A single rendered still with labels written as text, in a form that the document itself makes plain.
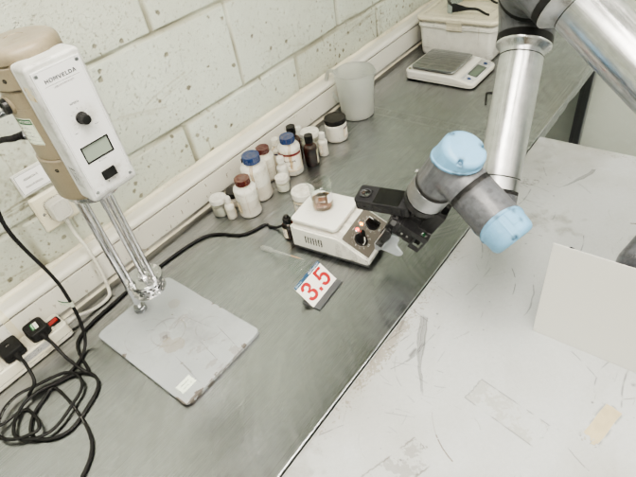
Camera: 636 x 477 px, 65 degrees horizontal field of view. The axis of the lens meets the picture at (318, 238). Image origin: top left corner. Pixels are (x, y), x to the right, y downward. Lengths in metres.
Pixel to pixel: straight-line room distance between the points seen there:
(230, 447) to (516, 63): 0.82
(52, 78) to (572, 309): 0.85
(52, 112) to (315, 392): 0.61
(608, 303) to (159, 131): 1.01
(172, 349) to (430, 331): 0.51
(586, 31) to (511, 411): 0.59
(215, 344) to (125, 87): 0.60
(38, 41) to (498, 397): 0.86
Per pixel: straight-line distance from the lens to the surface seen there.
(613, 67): 0.85
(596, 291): 0.90
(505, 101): 0.95
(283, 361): 0.98
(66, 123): 0.73
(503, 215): 0.79
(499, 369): 0.95
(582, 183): 1.38
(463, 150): 0.79
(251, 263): 1.17
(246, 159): 1.29
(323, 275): 1.07
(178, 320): 1.10
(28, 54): 0.74
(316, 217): 1.12
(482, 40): 1.96
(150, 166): 1.29
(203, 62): 1.34
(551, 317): 0.97
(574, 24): 0.86
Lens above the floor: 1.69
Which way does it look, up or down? 41 degrees down
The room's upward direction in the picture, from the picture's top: 11 degrees counter-clockwise
